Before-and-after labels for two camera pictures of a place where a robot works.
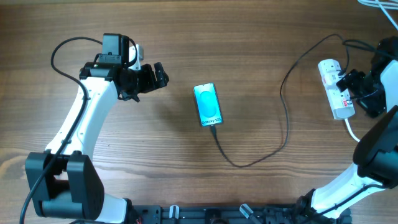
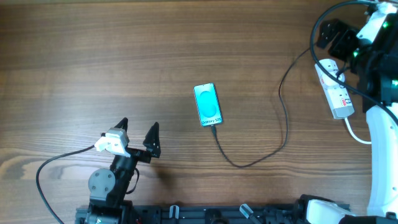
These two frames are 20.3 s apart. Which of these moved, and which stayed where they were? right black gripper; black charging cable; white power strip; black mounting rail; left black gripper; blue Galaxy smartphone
Moved: right black gripper; left black gripper
Stayed: blue Galaxy smartphone; black charging cable; black mounting rail; white power strip
